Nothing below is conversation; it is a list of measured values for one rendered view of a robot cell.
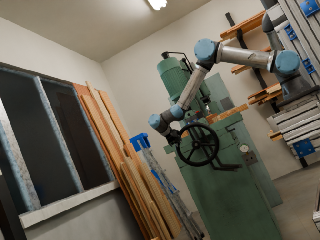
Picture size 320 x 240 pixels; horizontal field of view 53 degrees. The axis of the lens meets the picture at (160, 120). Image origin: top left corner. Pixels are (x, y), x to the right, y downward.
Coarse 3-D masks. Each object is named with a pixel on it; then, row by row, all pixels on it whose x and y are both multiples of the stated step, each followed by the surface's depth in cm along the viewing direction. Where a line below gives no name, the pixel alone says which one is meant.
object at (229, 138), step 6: (228, 132) 221; (234, 132) 273; (222, 138) 221; (228, 138) 220; (234, 138) 233; (222, 144) 221; (228, 144) 220; (198, 150) 226; (186, 156) 228; (192, 156) 227; (198, 156) 226; (204, 156) 224; (180, 162) 229
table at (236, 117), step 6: (234, 114) 220; (240, 114) 219; (222, 120) 222; (228, 120) 221; (234, 120) 220; (240, 120) 230; (210, 126) 224; (216, 126) 223; (222, 126) 222; (228, 126) 232; (204, 132) 215; (186, 138) 228; (174, 144) 231; (180, 144) 229; (186, 144) 228; (168, 150) 232; (174, 150) 231
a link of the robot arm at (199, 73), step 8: (200, 64) 183; (208, 64) 182; (200, 72) 185; (192, 80) 186; (200, 80) 186; (184, 88) 189; (192, 88) 186; (184, 96) 187; (192, 96) 187; (184, 104) 187; (184, 112) 189
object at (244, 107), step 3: (243, 105) 233; (246, 105) 233; (237, 108) 234; (240, 108) 234; (243, 108) 233; (246, 108) 233; (240, 111) 234; (222, 114) 237; (225, 114) 237; (222, 117) 237; (225, 117) 237; (186, 132) 244; (183, 135) 245; (186, 135) 244
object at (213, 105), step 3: (210, 102) 256; (213, 102) 255; (216, 102) 259; (210, 105) 256; (213, 105) 255; (216, 105) 254; (210, 108) 256; (213, 108) 255; (216, 108) 254; (213, 111) 255; (216, 111) 254; (219, 111) 254
